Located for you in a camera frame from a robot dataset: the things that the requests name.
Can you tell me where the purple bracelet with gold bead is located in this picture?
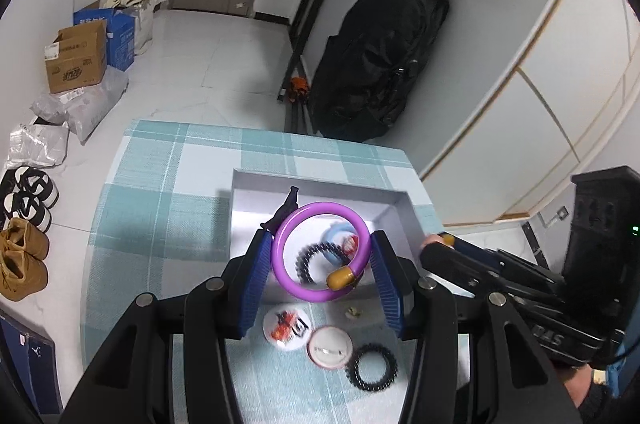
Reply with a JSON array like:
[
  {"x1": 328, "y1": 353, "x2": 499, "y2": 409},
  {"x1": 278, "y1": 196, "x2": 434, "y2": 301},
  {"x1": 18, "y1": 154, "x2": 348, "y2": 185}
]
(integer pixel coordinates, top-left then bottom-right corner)
[{"x1": 271, "y1": 201, "x2": 372, "y2": 303}]

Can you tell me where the person's right hand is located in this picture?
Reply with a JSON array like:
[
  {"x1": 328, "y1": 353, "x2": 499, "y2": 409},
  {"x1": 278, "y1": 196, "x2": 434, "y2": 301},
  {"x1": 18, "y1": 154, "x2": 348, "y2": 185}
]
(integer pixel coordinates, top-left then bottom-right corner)
[{"x1": 562, "y1": 364, "x2": 608, "y2": 424}]

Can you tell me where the grey box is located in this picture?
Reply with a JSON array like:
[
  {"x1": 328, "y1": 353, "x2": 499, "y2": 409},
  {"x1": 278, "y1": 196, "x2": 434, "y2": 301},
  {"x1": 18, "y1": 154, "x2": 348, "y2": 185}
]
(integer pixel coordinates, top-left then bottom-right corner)
[{"x1": 230, "y1": 167, "x2": 430, "y2": 305}]

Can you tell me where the blue bracelet with cartoon charm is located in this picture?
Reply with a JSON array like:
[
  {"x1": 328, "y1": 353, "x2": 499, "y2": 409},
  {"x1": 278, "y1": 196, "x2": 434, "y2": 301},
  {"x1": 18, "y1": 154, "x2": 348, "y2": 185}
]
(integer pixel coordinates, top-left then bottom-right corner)
[{"x1": 320, "y1": 225, "x2": 362, "y2": 267}]

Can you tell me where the blue cardboard box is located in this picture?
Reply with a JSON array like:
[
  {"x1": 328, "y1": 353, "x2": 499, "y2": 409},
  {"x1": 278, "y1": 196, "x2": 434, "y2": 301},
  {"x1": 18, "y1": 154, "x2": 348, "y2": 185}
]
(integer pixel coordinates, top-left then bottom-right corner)
[{"x1": 73, "y1": 7, "x2": 137, "y2": 71}]

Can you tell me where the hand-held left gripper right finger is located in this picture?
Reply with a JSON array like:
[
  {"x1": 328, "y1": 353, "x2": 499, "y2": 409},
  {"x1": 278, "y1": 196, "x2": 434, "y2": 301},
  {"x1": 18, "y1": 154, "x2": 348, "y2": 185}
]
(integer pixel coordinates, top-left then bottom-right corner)
[{"x1": 369, "y1": 230, "x2": 583, "y2": 424}]

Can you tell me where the plain white round badge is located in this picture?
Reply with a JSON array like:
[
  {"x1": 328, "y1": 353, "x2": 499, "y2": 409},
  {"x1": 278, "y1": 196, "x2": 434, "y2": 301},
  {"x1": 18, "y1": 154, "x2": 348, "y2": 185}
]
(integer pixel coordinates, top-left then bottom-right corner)
[{"x1": 305, "y1": 325, "x2": 353, "y2": 372}]

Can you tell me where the clear plastic bag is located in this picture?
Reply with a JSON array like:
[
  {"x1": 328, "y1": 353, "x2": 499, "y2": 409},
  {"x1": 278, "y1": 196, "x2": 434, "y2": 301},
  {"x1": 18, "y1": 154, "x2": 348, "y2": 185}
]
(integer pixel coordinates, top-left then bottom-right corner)
[{"x1": 6, "y1": 123, "x2": 70, "y2": 169}]

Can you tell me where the small grey plastic mailing bag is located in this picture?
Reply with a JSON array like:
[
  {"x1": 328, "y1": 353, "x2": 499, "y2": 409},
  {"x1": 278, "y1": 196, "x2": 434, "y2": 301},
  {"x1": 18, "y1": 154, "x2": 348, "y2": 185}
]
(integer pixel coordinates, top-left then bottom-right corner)
[{"x1": 31, "y1": 92, "x2": 76, "y2": 125}]

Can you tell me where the black white sneaker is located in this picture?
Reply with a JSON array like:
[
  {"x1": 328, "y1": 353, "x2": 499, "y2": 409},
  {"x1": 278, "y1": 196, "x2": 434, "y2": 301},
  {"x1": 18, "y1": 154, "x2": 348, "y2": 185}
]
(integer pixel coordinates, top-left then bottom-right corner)
[
  {"x1": 7, "y1": 167, "x2": 60, "y2": 207},
  {"x1": 0, "y1": 191, "x2": 52, "y2": 234}
]

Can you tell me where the black spiral hair tie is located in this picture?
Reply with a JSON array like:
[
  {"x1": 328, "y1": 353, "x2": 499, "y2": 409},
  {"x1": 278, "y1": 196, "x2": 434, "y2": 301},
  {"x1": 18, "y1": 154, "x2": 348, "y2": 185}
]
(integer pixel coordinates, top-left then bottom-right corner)
[
  {"x1": 295, "y1": 241, "x2": 341, "y2": 287},
  {"x1": 345, "y1": 343, "x2": 399, "y2": 390}
]

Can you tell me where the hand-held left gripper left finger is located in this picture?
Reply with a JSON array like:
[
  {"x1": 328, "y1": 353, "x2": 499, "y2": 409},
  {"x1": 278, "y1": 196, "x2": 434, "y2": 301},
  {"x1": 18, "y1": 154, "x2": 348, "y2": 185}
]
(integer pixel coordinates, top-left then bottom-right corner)
[{"x1": 60, "y1": 229, "x2": 276, "y2": 424}]

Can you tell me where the large black bag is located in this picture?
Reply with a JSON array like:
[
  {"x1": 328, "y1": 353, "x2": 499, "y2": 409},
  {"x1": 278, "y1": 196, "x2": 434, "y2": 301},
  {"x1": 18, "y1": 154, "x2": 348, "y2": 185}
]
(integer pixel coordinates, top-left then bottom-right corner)
[{"x1": 307, "y1": 0, "x2": 451, "y2": 142}]

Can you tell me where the round badge with red print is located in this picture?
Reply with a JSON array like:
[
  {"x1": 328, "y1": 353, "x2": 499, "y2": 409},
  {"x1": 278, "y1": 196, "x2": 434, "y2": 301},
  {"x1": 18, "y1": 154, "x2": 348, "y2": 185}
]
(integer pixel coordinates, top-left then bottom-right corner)
[{"x1": 262, "y1": 304, "x2": 312, "y2": 347}]

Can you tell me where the large grey plastic mailing bag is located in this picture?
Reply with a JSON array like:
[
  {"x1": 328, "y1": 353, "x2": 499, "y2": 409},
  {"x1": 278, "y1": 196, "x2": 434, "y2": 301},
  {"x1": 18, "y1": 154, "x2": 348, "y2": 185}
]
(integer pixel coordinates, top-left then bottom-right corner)
[{"x1": 67, "y1": 69, "x2": 130, "y2": 145}]

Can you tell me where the black hair clip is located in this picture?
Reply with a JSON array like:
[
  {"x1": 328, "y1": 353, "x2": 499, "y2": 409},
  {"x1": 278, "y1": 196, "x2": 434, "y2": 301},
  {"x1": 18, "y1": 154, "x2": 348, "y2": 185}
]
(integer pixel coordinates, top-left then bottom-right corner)
[{"x1": 262, "y1": 187, "x2": 301, "y2": 235}]

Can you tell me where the white wardrobe with gold trim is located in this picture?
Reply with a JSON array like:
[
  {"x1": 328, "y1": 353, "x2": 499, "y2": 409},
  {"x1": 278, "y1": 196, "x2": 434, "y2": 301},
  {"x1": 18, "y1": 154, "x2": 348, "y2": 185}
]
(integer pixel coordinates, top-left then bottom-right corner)
[{"x1": 417, "y1": 0, "x2": 640, "y2": 227}]

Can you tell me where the brown cardboard box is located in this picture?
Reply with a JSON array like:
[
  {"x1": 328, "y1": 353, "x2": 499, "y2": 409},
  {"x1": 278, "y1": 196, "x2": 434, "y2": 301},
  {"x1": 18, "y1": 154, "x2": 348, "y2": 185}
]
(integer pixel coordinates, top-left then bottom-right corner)
[{"x1": 44, "y1": 20, "x2": 108, "y2": 94}]

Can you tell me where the person's right forearm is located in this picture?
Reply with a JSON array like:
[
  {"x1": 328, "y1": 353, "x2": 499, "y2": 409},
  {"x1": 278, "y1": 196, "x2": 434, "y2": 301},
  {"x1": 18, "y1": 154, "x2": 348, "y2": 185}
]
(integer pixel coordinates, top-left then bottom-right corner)
[{"x1": 585, "y1": 374, "x2": 633, "y2": 424}]

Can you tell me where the orange black tool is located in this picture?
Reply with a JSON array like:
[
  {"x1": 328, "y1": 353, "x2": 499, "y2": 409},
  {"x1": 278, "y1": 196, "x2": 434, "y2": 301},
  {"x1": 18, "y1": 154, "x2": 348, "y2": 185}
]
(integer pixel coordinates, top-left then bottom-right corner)
[{"x1": 287, "y1": 76, "x2": 311, "y2": 102}]

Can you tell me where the wall outlet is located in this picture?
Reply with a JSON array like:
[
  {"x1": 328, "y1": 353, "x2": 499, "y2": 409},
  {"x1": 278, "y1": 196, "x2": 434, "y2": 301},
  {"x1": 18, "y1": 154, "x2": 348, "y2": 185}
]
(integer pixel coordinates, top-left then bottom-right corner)
[{"x1": 540, "y1": 207, "x2": 571, "y2": 227}]

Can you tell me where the brown boot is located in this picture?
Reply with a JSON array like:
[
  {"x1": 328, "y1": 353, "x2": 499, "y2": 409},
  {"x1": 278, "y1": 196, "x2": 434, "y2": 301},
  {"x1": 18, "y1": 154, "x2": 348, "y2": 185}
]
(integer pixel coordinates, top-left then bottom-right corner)
[
  {"x1": 0, "y1": 249, "x2": 48, "y2": 302},
  {"x1": 0, "y1": 218, "x2": 50, "y2": 260}
]

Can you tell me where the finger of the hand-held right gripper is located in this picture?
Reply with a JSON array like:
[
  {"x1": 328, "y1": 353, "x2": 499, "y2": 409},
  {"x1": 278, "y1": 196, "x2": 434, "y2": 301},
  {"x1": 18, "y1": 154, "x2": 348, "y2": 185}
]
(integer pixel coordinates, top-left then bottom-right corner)
[
  {"x1": 419, "y1": 241, "x2": 526, "y2": 305},
  {"x1": 440, "y1": 233, "x2": 566, "y2": 290}
]

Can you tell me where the dark blue shoe box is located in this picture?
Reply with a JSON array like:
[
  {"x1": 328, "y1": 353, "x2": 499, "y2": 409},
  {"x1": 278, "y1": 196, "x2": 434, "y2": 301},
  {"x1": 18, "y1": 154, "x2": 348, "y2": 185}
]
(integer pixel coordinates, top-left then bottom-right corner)
[{"x1": 0, "y1": 309, "x2": 63, "y2": 415}]

